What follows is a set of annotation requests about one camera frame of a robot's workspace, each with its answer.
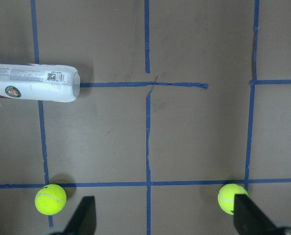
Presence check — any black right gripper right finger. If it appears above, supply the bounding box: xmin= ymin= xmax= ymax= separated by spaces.
xmin=233 ymin=194 xmax=277 ymax=235

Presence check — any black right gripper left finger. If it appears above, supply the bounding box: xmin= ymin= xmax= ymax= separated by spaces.
xmin=63 ymin=196 xmax=96 ymax=235

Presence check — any clear tennis ball can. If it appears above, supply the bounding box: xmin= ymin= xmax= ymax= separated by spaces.
xmin=0 ymin=64 xmax=80 ymax=102

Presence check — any tennis ball centre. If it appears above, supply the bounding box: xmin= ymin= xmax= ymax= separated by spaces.
xmin=217 ymin=184 xmax=248 ymax=215

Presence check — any tennis ball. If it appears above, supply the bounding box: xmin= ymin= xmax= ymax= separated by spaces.
xmin=217 ymin=184 xmax=248 ymax=215
xmin=35 ymin=184 xmax=67 ymax=215

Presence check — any tennis ball lower right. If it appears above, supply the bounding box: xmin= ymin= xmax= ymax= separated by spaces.
xmin=35 ymin=184 xmax=67 ymax=215

